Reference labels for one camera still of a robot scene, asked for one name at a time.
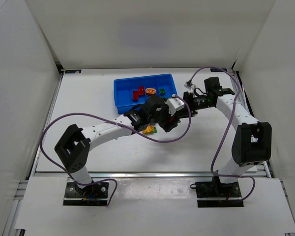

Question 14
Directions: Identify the yellow lego brick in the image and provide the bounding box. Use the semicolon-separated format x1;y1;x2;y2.
142;125;157;135

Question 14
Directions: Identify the blue plastic sorting tray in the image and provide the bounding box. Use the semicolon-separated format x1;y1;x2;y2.
114;74;177;114

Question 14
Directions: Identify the orange round lego piece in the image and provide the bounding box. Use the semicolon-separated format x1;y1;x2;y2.
145;88;157;96

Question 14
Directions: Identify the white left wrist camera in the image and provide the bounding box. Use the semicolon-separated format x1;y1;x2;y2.
165;94;185;117

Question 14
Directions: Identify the red lego brick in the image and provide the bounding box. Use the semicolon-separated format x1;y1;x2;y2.
132;90;139;102
138;86;145;97

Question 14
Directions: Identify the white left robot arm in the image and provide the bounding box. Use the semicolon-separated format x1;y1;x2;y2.
55;95;185;188

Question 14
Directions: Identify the aluminium frame rail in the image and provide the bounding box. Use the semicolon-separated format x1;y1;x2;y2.
29;169;273;180

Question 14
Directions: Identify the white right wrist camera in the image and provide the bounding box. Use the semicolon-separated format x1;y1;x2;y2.
184;81;195;93

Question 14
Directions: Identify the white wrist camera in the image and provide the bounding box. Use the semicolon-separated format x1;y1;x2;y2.
165;94;185;117
184;81;195;93

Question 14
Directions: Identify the small green lego brick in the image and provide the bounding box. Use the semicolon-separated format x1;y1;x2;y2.
159;88;166;96

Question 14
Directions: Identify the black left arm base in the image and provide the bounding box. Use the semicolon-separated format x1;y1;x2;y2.
62;178;118;207

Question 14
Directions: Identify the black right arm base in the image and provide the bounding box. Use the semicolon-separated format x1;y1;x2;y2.
190;177;244;208

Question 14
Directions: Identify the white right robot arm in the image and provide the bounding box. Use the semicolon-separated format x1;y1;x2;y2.
183;77;272;184

